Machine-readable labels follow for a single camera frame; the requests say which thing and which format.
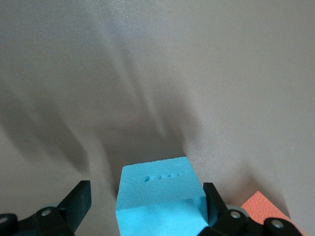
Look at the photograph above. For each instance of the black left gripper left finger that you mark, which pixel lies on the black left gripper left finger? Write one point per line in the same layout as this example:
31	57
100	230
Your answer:
61	218

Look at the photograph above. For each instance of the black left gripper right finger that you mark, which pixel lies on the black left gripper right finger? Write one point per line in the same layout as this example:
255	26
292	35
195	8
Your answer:
231	221

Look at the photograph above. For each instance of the blue foam cube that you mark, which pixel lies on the blue foam cube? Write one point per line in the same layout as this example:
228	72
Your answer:
157	194

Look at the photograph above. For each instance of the orange foam cube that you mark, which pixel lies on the orange foam cube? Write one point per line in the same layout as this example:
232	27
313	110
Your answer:
261	204

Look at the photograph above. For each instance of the brown paper table cover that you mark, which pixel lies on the brown paper table cover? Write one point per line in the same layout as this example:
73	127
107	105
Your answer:
147	73

